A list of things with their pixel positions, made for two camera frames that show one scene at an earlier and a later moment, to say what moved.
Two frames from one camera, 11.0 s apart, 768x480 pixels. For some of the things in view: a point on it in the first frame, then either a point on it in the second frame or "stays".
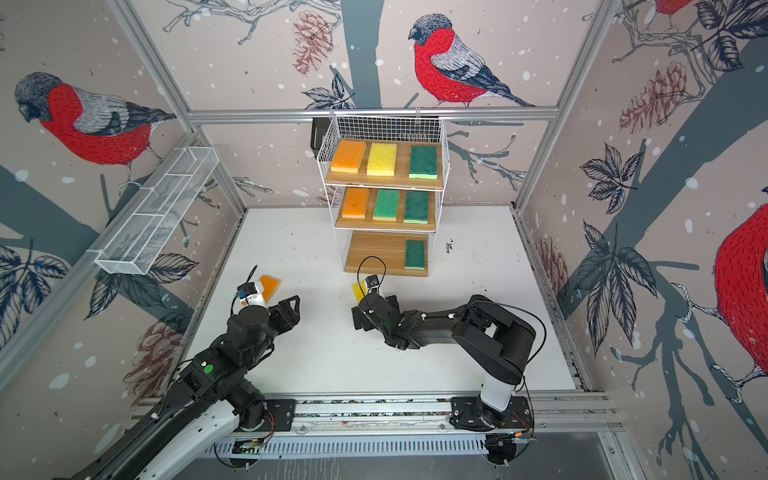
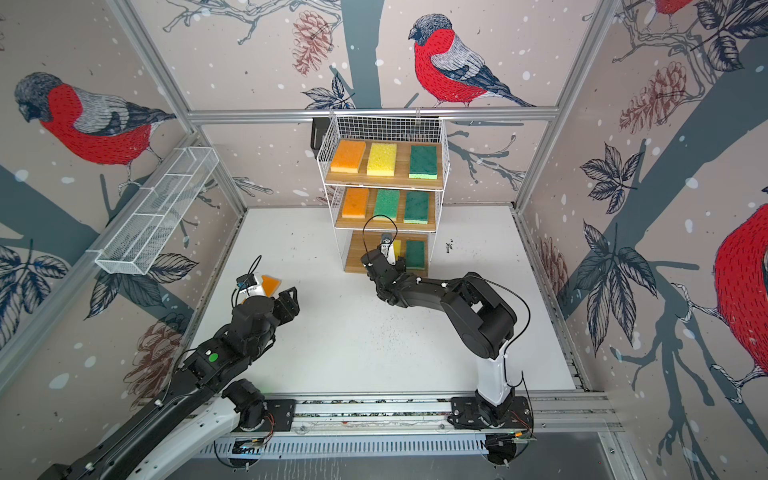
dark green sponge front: [416, 207] stays
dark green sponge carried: [423, 162] stays
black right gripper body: [366, 325] → [398, 269]
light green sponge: [386, 205] stays
